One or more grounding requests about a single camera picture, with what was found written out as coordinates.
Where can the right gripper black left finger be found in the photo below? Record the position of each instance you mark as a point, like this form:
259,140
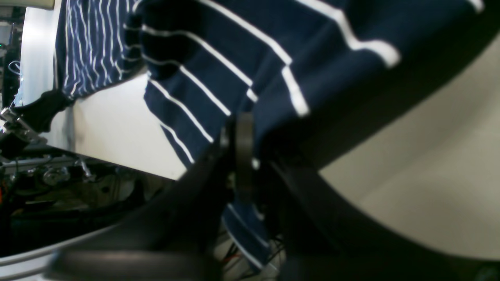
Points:
172,238

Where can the navy white striped T-shirt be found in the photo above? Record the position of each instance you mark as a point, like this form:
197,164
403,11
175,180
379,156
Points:
325,73

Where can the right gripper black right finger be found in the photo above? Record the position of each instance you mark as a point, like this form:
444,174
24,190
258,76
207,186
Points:
327,238

